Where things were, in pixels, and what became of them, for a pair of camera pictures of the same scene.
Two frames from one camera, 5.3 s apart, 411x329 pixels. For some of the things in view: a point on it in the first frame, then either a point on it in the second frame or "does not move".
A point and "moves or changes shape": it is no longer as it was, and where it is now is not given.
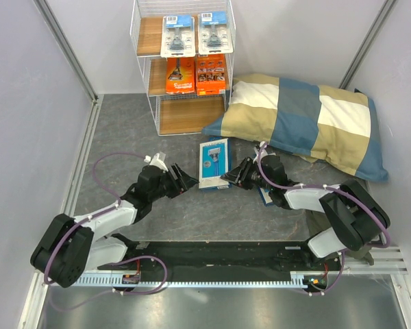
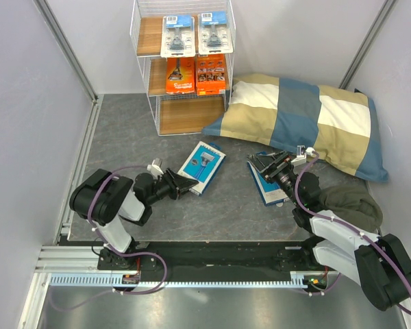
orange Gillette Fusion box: [180, 75] does not move
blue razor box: [215, 160] moves or changes shape
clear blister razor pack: [214, 33] does not move
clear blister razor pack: [178, 36] does not move
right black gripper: [238, 175] → [270, 165]
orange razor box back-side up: [211, 74] does not move
